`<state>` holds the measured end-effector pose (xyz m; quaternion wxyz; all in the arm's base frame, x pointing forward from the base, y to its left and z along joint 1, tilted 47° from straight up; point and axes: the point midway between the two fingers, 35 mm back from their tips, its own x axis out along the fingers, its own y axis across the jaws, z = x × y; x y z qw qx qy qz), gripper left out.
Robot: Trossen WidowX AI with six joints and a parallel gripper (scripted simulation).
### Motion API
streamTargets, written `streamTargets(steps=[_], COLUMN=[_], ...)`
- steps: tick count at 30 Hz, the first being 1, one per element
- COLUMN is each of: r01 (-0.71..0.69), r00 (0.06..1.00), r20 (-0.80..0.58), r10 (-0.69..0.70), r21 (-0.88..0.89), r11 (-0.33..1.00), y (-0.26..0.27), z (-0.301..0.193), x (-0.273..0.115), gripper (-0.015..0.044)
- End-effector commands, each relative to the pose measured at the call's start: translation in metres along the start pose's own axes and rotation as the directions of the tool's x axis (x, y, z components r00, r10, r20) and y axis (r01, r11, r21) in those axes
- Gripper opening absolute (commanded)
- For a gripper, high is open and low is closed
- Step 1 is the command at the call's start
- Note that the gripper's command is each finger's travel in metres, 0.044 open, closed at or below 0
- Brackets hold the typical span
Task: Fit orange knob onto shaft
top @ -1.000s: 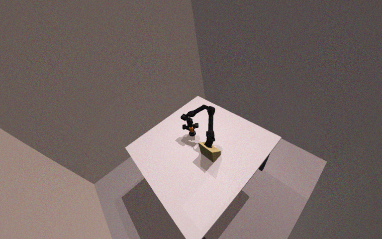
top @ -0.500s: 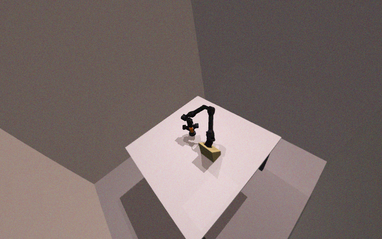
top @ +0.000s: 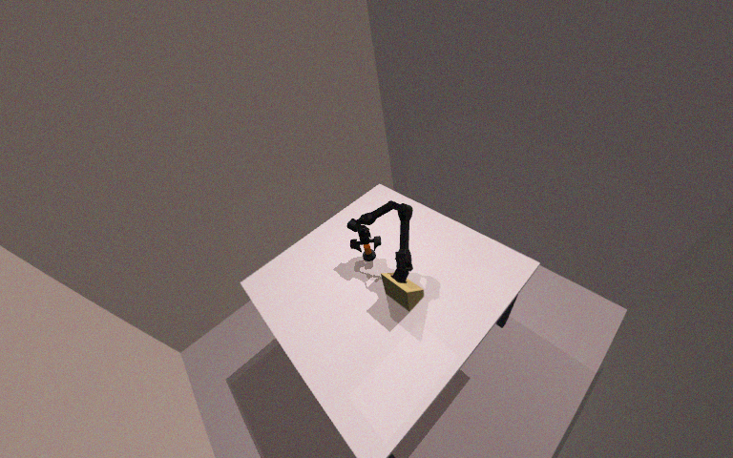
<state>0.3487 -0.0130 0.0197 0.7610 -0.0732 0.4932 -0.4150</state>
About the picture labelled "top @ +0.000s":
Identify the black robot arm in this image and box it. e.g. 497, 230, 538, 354
347, 200, 413, 283

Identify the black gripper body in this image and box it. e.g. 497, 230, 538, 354
350, 235, 381, 249

